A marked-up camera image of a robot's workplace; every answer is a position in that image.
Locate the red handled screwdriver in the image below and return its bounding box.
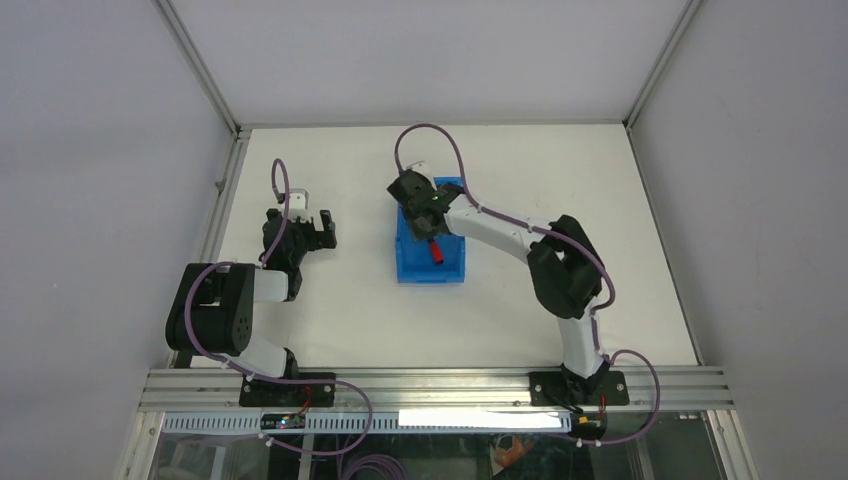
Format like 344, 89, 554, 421
427, 238, 444, 265

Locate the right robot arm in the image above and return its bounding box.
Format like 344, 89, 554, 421
387, 168, 610, 405

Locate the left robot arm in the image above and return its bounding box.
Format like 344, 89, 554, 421
165, 208, 337, 406

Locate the blue plastic bin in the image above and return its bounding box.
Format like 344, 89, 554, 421
395, 177, 466, 284

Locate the orange object below table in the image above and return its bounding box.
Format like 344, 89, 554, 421
490, 434, 535, 473

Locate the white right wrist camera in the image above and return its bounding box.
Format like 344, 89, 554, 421
407, 161, 433, 179

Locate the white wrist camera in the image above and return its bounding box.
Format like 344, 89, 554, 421
286, 188, 313, 223
407, 161, 433, 179

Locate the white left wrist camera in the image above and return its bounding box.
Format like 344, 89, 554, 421
286, 188, 313, 223

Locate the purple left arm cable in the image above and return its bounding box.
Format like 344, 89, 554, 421
184, 158, 374, 458

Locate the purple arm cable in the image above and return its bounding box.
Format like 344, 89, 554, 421
184, 158, 374, 458
394, 123, 663, 447

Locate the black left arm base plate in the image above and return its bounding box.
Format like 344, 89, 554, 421
238, 371, 336, 409

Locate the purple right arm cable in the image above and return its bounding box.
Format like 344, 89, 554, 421
394, 123, 663, 447

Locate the aluminium frame rail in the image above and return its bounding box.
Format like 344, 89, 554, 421
138, 366, 735, 413

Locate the white slotted cable duct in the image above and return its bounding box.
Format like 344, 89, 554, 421
162, 409, 571, 436

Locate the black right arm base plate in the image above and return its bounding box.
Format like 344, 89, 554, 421
528, 370, 630, 408

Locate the coiled purple cable bundle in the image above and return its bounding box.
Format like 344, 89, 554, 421
339, 454, 409, 480

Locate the left aluminium corner post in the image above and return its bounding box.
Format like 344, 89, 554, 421
152, 0, 241, 137

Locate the aluminium corner post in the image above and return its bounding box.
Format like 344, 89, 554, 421
152, 0, 241, 137
622, 0, 703, 134

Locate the right aluminium corner post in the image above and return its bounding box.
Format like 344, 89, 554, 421
622, 0, 703, 134

